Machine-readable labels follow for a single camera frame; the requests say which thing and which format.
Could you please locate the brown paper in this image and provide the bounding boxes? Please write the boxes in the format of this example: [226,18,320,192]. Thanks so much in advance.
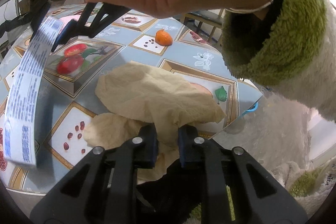
[83,61,225,182]

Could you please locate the small orange fruit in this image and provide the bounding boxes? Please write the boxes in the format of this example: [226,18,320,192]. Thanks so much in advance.
[155,29,173,47]

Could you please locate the blue white toothpaste box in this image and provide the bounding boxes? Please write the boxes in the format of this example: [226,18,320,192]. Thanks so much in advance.
[3,16,63,167]

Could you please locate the pink sponge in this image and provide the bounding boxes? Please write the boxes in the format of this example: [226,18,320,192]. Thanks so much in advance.
[60,15,80,26]

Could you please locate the blue plastic trash basket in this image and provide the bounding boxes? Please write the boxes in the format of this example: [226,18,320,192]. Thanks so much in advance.
[242,102,259,116]

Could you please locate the wooden chair right side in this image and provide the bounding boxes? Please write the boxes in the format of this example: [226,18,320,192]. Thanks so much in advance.
[180,9,225,42]

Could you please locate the patterned fruit tablecloth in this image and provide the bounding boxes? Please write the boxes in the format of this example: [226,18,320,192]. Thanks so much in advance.
[1,11,261,194]

